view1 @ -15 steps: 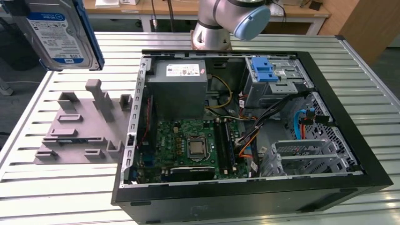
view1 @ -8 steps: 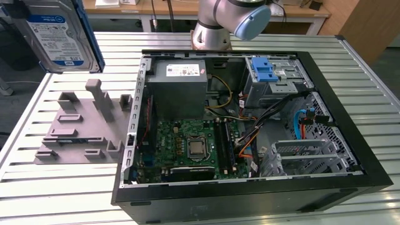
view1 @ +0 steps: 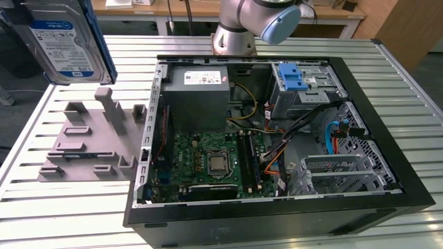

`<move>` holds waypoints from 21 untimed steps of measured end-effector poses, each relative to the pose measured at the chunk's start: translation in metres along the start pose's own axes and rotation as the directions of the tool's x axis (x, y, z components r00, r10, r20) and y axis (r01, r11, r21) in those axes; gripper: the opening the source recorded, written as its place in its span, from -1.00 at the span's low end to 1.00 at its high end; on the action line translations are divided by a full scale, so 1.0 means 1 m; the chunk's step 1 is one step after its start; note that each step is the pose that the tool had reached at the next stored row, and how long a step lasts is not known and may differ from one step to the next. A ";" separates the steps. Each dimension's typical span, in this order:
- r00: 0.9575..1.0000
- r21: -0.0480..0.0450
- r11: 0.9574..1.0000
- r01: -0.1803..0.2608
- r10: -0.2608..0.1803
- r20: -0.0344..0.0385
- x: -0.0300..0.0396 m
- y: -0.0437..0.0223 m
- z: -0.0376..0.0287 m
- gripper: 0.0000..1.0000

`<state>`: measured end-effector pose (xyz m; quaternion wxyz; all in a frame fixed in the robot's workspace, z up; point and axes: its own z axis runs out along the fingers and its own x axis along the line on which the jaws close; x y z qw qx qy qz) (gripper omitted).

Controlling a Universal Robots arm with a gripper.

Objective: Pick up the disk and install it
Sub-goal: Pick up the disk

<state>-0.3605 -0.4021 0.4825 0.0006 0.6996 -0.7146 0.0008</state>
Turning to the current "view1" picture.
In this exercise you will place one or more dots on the hard disk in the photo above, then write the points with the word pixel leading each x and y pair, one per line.
pixel 62 52

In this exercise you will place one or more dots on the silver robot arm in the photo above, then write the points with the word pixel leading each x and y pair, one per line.
pixel 236 26

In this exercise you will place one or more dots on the metal disk bay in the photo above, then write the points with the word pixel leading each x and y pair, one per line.
pixel 340 173

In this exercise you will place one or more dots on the black office chair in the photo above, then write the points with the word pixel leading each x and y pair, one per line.
pixel 14 64

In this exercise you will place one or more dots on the white cardboard box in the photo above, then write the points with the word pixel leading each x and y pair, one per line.
pixel 119 3

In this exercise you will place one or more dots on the wooden desk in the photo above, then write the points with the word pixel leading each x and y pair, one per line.
pixel 138 11

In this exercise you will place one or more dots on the small white labelled box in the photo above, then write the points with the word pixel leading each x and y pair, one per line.
pixel 143 2

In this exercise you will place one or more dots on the grey parts rack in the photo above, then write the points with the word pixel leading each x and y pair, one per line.
pixel 94 145

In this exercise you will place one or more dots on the grey power supply unit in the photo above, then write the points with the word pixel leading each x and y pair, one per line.
pixel 194 109

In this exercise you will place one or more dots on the green motherboard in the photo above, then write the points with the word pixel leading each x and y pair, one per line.
pixel 194 145

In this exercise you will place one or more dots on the blue plastic drive latch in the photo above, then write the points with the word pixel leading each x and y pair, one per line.
pixel 292 75

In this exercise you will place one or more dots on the silver CPU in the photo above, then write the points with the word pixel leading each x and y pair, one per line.
pixel 218 164

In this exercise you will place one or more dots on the CPU socket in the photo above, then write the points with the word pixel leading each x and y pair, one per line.
pixel 229 163

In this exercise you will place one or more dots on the black RAM slot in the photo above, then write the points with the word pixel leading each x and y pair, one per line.
pixel 254 160
pixel 245 160

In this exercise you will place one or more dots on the black graphics card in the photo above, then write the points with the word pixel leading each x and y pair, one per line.
pixel 212 192

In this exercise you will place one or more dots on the metal drive cage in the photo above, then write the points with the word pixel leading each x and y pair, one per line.
pixel 312 98

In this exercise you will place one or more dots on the black PC case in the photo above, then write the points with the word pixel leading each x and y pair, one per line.
pixel 242 223

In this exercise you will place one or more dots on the wooden cabinet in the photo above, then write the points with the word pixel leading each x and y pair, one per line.
pixel 409 26

